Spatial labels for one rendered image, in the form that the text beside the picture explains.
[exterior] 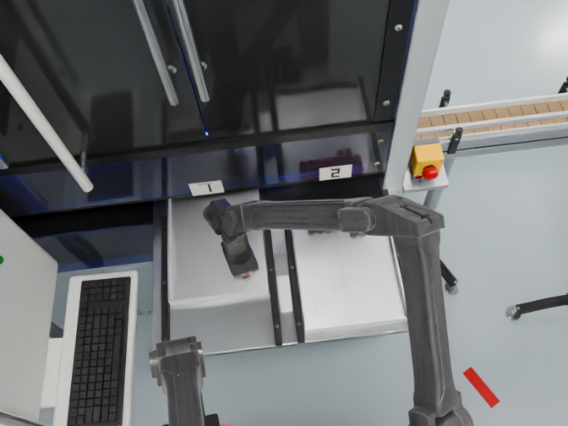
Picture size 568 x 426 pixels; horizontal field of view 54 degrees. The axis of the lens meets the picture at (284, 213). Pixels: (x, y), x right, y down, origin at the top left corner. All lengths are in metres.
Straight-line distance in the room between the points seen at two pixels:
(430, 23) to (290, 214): 0.44
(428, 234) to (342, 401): 1.47
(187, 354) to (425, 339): 0.39
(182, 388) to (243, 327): 0.62
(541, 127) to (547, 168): 1.12
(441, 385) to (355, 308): 0.53
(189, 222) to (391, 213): 0.81
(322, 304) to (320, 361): 0.88
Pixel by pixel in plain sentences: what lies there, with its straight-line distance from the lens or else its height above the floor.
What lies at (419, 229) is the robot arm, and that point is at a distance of 0.89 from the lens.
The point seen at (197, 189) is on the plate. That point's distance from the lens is 1.48.
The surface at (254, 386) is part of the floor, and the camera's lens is 2.32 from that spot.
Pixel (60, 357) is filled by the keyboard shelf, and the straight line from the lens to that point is 1.66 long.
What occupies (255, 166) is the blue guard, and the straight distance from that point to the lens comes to 1.40.
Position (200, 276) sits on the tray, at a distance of 1.52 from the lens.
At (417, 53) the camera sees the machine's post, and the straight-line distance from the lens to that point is 1.18.
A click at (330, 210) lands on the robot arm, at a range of 1.01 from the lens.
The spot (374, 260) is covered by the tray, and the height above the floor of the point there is 0.88.
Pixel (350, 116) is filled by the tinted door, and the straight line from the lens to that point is 1.30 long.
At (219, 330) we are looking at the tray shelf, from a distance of 1.47.
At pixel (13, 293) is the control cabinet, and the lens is 1.51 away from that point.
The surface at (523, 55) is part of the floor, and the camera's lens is 3.29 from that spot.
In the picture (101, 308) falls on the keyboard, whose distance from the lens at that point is 1.63.
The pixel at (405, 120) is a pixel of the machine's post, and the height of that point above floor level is 1.21.
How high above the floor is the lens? 2.27
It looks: 62 degrees down
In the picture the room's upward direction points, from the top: 7 degrees counter-clockwise
